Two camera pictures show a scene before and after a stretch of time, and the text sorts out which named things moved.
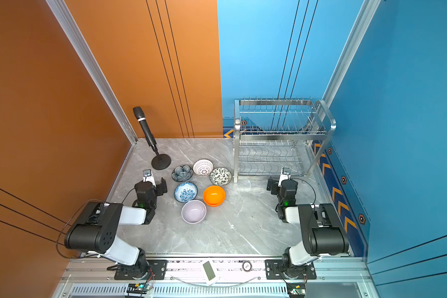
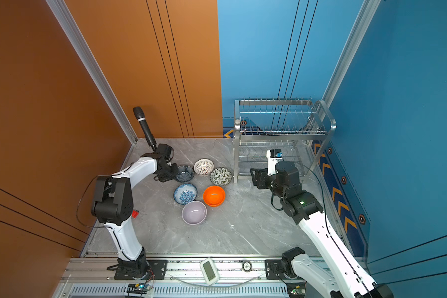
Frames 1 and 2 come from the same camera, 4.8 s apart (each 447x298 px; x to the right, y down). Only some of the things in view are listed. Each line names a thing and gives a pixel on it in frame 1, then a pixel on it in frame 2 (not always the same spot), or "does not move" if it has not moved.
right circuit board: (296, 290) does not move
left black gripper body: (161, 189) → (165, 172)
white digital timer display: (210, 272) does not move
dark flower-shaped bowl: (182, 174) does not move
